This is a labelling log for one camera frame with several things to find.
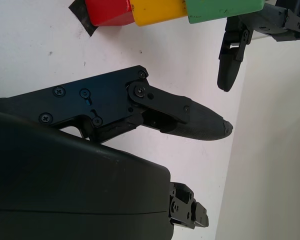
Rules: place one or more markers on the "yellow wooden block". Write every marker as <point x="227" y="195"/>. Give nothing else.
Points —
<point x="157" y="12"/>

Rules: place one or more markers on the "red wooden block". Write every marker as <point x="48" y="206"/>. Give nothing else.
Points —
<point x="105" y="10"/>

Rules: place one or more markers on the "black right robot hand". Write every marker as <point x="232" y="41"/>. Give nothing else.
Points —
<point x="65" y="187"/>

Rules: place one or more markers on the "green wooden block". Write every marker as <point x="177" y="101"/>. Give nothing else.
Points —
<point x="220" y="7"/>

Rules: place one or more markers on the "black tape strip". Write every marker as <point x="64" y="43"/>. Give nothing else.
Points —
<point x="81" y="15"/>

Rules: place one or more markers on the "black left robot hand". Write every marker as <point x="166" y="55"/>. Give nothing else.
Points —
<point x="230" y="72"/>

